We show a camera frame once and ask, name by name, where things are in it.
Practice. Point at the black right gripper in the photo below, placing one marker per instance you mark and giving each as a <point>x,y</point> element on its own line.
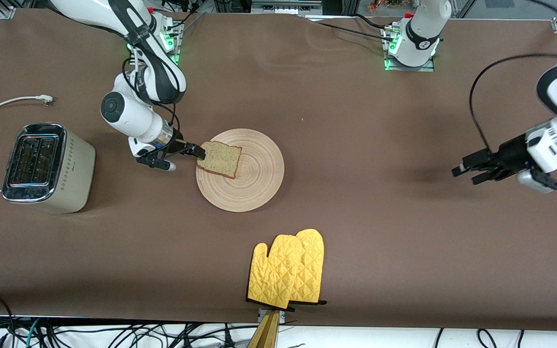
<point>178,144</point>

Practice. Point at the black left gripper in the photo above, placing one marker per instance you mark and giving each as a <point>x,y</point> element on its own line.
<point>510,153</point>

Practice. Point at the brown-crusted bread slice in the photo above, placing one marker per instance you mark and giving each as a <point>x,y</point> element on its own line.
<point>220,159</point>

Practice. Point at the round pale wooden plate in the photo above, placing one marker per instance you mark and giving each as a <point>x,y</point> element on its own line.
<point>256,179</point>

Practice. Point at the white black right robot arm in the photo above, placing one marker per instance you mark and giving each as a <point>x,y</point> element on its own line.
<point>128,116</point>

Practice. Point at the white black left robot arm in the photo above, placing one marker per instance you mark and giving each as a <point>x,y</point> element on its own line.
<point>418,38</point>

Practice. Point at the silver beige two-slot toaster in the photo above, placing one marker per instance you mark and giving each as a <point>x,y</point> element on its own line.
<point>51,169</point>

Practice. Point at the yellow quilted oven mitt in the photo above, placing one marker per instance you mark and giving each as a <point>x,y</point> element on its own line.
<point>278,270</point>
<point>313,261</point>

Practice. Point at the grey metal equipment box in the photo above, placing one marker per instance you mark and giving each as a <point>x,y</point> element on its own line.
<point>285,6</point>

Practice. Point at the tan wooden beam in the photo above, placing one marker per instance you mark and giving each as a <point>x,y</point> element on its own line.
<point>265,336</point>

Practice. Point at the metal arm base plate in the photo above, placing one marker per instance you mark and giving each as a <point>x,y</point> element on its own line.
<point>409,68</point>
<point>178,54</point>

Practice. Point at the small metal bracket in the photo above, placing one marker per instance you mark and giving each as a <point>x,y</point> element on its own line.
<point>283,316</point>

